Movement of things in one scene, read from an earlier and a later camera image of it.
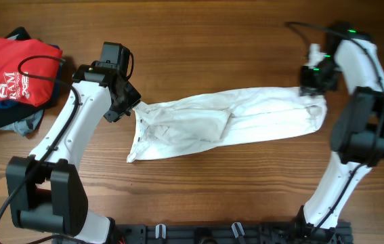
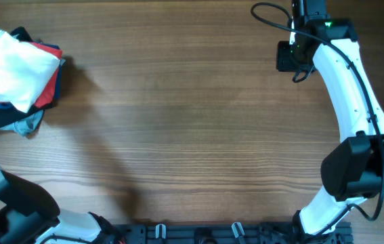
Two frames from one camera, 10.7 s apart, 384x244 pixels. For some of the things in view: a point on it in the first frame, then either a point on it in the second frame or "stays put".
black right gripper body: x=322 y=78 -> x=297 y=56
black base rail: x=221 y=233 stays put
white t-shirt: x=192 y=120 -> x=11 y=71
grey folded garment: x=26 y=126 stays put
